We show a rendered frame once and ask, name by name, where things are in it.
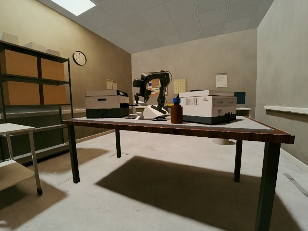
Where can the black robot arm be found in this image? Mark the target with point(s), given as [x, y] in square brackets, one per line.
[145, 78]

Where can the brown bottle with blue cap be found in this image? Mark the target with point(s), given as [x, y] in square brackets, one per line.
[176, 112]

